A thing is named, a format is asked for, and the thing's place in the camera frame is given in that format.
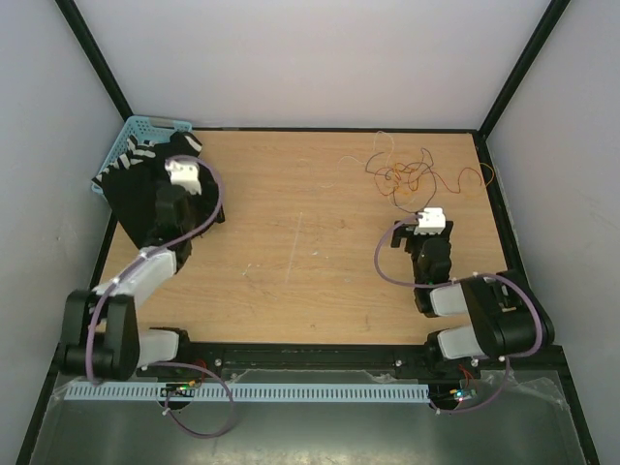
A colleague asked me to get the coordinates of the black white striped cloth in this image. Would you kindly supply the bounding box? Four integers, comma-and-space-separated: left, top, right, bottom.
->
92, 132, 202, 187

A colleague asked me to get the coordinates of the light blue slotted cable duct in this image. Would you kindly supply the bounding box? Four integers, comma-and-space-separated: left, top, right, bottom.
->
64, 382, 429, 404

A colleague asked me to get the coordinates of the blue plastic basket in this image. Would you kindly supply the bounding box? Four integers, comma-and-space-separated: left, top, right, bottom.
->
100, 115, 193, 171

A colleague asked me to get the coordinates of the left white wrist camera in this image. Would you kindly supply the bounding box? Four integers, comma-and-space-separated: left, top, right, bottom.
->
165, 160, 202, 195

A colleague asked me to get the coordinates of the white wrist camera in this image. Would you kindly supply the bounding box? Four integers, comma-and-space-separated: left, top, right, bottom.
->
414, 207, 447, 235
165, 160, 202, 195

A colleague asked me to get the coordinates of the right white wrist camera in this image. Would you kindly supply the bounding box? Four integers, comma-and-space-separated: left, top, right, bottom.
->
414, 207, 447, 235

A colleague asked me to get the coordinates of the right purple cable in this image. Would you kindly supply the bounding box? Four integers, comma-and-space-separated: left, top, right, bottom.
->
375, 220, 543, 416

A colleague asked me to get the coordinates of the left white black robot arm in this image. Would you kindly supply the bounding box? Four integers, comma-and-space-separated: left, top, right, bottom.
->
54, 184, 196, 383

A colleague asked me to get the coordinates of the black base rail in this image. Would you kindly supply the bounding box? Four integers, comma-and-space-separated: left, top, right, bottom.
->
135, 341, 483, 382

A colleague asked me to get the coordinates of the dark brown wire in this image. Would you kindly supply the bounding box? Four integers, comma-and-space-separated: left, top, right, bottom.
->
365, 147, 440, 215

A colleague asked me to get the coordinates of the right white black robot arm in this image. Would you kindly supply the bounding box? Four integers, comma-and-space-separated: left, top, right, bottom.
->
390, 221, 555, 377

